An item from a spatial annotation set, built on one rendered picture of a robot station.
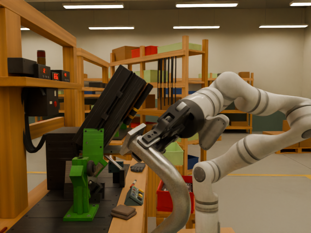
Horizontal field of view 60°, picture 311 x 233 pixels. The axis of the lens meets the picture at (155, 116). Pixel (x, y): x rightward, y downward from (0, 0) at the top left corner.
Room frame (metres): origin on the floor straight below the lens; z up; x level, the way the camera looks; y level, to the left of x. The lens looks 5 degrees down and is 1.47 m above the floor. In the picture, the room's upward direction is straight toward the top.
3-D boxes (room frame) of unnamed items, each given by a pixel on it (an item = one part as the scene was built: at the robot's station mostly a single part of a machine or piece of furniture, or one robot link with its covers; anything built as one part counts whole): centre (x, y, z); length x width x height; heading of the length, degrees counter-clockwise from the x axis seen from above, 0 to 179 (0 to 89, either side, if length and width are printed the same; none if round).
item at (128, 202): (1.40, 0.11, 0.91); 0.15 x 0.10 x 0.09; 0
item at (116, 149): (1.67, 0.31, 1.11); 0.39 x 0.16 x 0.03; 90
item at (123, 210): (1.22, 0.15, 0.91); 0.10 x 0.08 x 0.03; 59
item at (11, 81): (1.58, 0.67, 1.52); 0.90 x 0.25 x 0.04; 0
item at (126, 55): (4.98, 0.11, 1.19); 2.30 x 0.55 x 2.39; 39
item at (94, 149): (1.51, 0.35, 1.17); 0.13 x 0.12 x 0.20; 0
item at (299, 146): (6.89, -3.49, 0.37); 1.20 x 0.80 x 0.74; 96
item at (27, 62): (1.29, 0.63, 1.59); 0.15 x 0.07 x 0.07; 0
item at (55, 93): (1.47, 0.62, 1.42); 0.17 x 0.12 x 0.15; 0
